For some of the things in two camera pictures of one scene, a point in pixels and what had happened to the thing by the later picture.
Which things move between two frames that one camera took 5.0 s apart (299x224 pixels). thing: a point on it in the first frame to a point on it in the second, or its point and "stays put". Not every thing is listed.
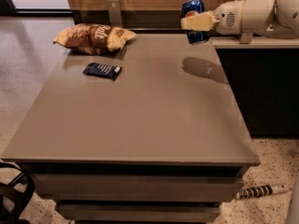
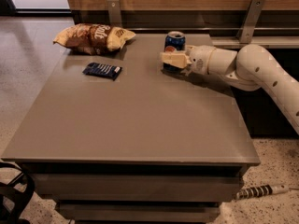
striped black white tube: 260,191 stays put
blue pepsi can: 197,6 to 175,41
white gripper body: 226,20 to 201,59
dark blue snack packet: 102,70 stays put
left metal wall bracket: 115,12 stays put
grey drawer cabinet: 150,133 stays put
